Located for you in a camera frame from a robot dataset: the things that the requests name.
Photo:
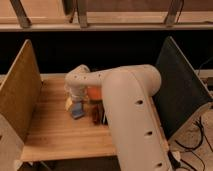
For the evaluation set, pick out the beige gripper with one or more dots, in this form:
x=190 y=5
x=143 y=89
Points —
x=77 y=94

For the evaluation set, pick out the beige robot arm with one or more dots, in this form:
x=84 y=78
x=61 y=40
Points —
x=126 y=95

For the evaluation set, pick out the orange ceramic bowl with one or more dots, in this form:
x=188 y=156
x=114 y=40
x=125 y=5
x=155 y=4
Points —
x=94 y=93

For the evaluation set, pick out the brown wooden object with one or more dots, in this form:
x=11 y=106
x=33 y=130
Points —
x=97 y=113

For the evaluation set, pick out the right dark side panel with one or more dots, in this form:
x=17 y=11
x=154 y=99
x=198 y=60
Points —
x=182 y=97

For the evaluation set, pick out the wooden shelf frame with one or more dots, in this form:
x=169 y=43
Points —
x=105 y=15

